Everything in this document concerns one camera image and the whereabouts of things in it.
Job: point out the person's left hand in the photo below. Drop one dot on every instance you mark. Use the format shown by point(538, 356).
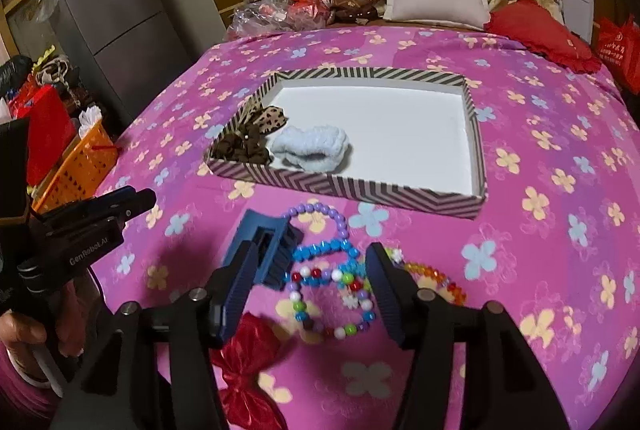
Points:
point(15, 335)

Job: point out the red satin bow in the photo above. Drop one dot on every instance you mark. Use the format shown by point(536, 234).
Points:
point(250, 360)

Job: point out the orange plastic basket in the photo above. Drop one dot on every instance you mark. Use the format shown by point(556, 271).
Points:
point(80, 165)

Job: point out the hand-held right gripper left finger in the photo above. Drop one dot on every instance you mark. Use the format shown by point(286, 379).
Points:
point(235, 295)

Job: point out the striped cardboard box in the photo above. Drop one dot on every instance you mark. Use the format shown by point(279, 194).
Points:
point(400, 130)

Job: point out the blue hair claw clip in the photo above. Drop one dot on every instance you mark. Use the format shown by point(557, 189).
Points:
point(280, 235)

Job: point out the red ruffled cushion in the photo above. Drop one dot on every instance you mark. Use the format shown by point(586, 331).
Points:
point(540, 32)

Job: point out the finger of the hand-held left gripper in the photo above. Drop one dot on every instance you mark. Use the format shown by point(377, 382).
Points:
point(137, 205)
point(115, 196)

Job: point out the black bag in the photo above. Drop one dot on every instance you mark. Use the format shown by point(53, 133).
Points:
point(12, 72)

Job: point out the clear plastic bags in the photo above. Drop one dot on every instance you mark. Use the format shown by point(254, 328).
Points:
point(270, 12)

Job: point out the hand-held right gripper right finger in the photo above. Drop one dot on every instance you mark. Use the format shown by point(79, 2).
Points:
point(387, 295)

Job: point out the grey refrigerator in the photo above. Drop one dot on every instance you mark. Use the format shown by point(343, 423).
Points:
point(115, 10)

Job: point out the leopard print bow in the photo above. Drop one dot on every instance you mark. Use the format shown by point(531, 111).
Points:
point(267, 120)

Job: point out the light blue fluffy scrunchie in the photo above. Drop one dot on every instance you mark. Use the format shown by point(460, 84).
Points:
point(312, 150)

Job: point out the red shopping bag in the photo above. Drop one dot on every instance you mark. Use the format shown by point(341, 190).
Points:
point(620, 55)

